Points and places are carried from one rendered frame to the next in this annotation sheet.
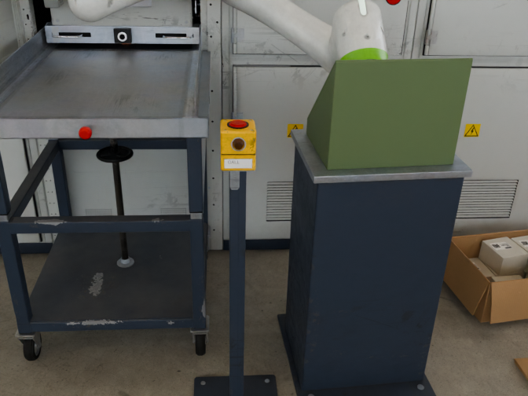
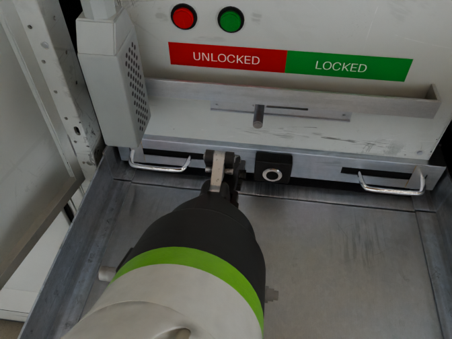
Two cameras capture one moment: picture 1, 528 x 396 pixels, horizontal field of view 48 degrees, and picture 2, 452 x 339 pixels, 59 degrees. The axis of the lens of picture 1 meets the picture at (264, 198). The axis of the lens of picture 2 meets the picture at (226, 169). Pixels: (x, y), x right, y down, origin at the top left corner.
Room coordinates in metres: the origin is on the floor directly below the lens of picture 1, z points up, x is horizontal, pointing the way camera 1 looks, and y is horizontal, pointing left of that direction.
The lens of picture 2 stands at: (1.68, 0.50, 1.39)
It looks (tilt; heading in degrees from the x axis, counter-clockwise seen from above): 48 degrees down; 12
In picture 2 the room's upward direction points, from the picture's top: straight up
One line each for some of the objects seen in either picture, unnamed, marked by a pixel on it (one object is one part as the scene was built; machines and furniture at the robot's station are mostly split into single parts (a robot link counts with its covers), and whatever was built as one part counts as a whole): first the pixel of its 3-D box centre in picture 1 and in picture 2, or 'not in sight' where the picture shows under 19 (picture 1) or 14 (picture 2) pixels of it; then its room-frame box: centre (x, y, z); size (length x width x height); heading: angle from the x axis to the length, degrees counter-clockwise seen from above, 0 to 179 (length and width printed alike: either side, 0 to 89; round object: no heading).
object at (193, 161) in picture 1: (118, 191); not in sight; (1.77, 0.49, 0.46); 0.64 x 0.58 x 0.66; 5
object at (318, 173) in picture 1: (375, 152); not in sight; (1.52, -0.30, 0.74); 0.42 x 0.32 x 0.02; 99
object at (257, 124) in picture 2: not in sight; (259, 106); (2.13, 0.55, 1.02); 0.06 x 0.02 x 0.04; 5
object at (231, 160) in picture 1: (237, 144); not in sight; (1.27, 0.06, 0.85); 0.08 x 0.08 x 0.10; 5
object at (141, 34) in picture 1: (124, 33); (274, 153); (2.16, 0.52, 0.89); 0.54 x 0.05 x 0.06; 95
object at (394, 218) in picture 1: (361, 264); not in sight; (1.52, -0.30, 0.37); 0.39 x 0.30 x 0.73; 99
